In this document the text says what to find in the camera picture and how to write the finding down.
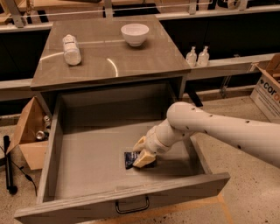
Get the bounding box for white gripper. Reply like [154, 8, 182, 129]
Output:
[133, 127, 171, 168]

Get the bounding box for black pole stand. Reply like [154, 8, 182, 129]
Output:
[3, 136, 18, 195]

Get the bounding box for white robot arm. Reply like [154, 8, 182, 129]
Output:
[133, 101, 280, 168]

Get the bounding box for white plastic bottle lying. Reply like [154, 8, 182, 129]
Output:
[62, 34, 81, 66]

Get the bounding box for black cable on floor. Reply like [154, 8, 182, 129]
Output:
[0, 145, 39, 197]

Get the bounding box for upper silver can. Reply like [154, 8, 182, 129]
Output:
[43, 115, 52, 129]

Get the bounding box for black drawer handle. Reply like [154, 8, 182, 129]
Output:
[115, 196, 150, 214]

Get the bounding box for white ceramic bowl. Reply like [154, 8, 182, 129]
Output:
[121, 24, 150, 46]

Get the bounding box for brown cardboard box with cans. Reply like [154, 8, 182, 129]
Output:
[7, 97, 48, 170]

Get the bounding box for metal railing shelf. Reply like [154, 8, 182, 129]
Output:
[0, 11, 280, 95]

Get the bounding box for right clear sanitizer bottle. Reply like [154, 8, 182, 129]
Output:
[197, 46, 209, 67]

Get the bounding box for silver can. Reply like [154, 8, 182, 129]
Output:
[43, 115, 52, 129]
[36, 130, 48, 141]

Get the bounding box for open grey top drawer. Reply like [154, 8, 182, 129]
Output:
[15, 83, 230, 224]

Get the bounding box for lower silver can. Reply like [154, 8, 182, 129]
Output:
[36, 130, 48, 141]

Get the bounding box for clear sanitizer bottle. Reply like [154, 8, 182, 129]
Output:
[197, 46, 209, 67]
[185, 46, 197, 67]

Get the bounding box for left clear sanitizer bottle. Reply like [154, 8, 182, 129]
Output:
[185, 46, 197, 67]

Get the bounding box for white printed cardboard box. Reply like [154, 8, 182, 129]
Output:
[250, 53, 280, 123]

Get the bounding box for dark blue rxbar blueberry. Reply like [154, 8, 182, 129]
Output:
[124, 152, 157, 170]

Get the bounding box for grey wooden counter cabinet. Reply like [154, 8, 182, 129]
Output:
[31, 15, 190, 110]

